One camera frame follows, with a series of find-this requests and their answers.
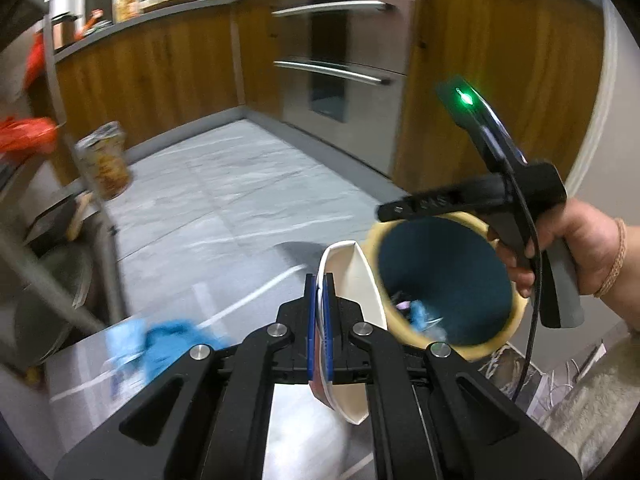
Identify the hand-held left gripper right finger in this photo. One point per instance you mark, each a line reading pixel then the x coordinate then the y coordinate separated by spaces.
pixel 328 310

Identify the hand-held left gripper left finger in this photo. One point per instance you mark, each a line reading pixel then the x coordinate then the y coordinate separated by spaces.
pixel 311 310

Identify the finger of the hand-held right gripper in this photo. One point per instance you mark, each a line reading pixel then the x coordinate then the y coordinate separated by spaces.
pixel 430 205

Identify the white paper bowl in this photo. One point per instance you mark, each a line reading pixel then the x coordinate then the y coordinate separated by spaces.
pixel 350 280

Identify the teal bin with beige rim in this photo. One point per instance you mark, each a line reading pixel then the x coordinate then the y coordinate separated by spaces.
pixel 440 270

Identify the person's right forearm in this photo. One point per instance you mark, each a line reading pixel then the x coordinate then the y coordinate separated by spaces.
pixel 630 285

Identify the person's right hand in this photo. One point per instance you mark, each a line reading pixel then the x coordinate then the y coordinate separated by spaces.
pixel 590 250

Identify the stainless steel oven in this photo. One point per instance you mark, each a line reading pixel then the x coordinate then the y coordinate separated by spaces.
pixel 330 95

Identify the blue plastic bag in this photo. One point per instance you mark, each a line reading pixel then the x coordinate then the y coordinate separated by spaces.
pixel 165 347

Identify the wooden base cabinet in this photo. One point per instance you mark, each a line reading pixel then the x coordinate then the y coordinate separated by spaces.
pixel 165 70
pixel 500 35

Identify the stainless steel shelf rack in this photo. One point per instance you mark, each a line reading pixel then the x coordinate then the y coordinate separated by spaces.
pixel 107 260

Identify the patterned plastic bucket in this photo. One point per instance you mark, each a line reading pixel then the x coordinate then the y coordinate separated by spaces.
pixel 107 165

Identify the red plastic bag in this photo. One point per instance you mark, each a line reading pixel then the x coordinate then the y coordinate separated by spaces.
pixel 35 57
pixel 27 132

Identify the glass jar with yellow contents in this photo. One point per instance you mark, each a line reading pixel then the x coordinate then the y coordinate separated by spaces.
pixel 127 7

